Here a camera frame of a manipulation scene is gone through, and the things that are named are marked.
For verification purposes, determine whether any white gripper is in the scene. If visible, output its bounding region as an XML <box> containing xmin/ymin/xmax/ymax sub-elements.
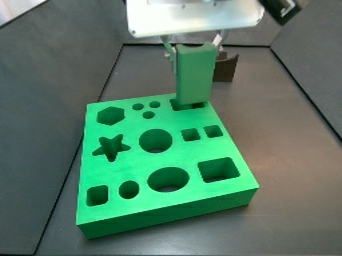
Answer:
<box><xmin>126</xmin><ymin>0</ymin><xmax>265</xmax><ymax>73</ymax></box>

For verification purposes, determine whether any green arch block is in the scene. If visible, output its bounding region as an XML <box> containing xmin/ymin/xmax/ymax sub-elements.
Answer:
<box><xmin>177</xmin><ymin>42</ymin><xmax>217</xmax><ymax>105</ymax></box>

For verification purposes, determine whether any black curved fixture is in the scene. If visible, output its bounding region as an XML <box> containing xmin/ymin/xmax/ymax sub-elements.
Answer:
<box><xmin>214</xmin><ymin>52</ymin><xmax>239</xmax><ymax>82</ymax></box>

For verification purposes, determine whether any green shape sorter board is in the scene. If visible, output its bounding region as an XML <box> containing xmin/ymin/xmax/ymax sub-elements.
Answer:
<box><xmin>76</xmin><ymin>94</ymin><xmax>259</xmax><ymax>239</ymax></box>

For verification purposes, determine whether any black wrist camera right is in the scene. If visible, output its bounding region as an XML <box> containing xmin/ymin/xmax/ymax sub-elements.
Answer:
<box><xmin>258</xmin><ymin>0</ymin><xmax>302</xmax><ymax>25</ymax></box>

